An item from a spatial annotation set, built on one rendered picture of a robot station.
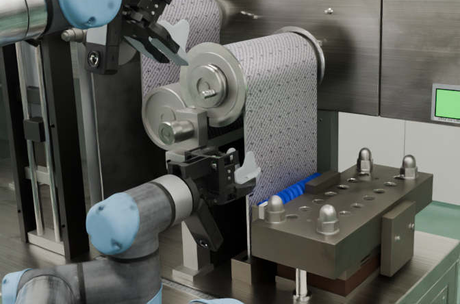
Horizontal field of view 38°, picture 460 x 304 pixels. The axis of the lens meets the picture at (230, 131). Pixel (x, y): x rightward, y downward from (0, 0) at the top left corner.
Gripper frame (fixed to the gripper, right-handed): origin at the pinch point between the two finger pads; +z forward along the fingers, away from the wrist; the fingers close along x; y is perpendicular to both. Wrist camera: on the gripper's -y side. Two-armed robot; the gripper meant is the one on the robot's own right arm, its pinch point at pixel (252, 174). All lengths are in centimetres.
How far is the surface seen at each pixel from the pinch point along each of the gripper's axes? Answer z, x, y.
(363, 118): 263, 110, -61
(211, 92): -6.3, 3.5, 15.5
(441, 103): 29.4, -22.4, 9.5
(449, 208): 262, 56, -106
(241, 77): -3.2, -0.4, 17.8
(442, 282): 25.1, -25.9, -24.4
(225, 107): -3.4, 2.9, 12.5
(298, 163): 14.7, -0.2, -2.0
